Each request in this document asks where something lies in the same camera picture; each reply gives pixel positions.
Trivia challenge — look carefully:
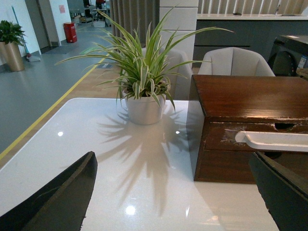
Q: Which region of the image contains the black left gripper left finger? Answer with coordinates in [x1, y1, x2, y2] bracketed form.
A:
[0, 151, 98, 231]

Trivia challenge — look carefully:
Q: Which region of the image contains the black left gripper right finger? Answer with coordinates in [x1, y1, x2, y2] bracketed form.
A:
[249, 152, 308, 231]

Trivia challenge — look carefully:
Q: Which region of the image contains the dark wooden drawer cabinet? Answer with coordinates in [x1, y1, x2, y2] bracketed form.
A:
[186, 75, 308, 184]

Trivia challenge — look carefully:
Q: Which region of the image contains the white plant pot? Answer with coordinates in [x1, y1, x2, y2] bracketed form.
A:
[125, 95, 166, 125]

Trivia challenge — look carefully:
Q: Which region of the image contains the black washing machine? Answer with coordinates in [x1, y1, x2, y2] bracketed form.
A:
[268, 35, 308, 77]

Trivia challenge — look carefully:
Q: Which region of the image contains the right beige armchair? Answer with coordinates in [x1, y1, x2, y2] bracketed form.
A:
[198, 47, 275, 77]

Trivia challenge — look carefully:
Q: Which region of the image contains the dark counter with white top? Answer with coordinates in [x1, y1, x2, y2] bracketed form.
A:
[193, 15, 308, 60]

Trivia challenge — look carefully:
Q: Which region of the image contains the green spider plant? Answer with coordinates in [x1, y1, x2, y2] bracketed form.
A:
[65, 11, 219, 108]

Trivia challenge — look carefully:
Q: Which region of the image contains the red bin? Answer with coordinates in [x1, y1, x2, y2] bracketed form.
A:
[63, 22, 77, 43]

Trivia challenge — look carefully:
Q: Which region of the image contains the green plant in gold planter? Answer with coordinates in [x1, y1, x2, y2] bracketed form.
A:
[0, 20, 25, 72]

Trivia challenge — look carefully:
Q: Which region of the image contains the broom with blue handle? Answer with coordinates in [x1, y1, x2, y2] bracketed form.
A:
[11, 6, 41, 62]

